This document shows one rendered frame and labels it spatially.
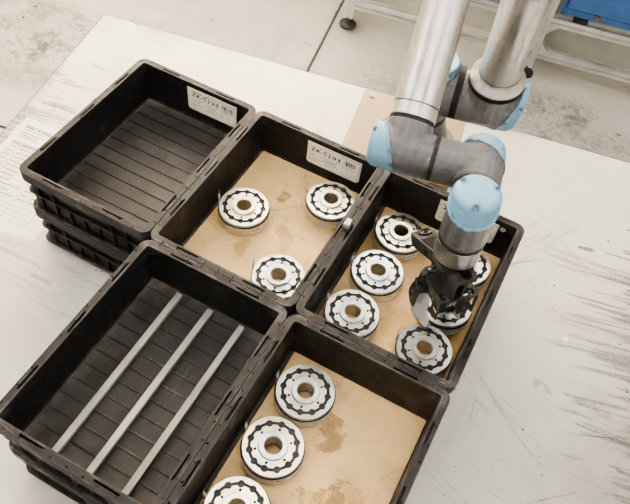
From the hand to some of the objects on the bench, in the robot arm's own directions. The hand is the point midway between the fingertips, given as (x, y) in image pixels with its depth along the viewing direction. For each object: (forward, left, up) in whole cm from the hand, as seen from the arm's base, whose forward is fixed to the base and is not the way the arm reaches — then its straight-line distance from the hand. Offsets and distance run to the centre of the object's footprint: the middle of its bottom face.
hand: (427, 308), depth 130 cm
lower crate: (-18, -63, -13) cm, 67 cm away
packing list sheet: (-18, -94, -12) cm, 97 cm away
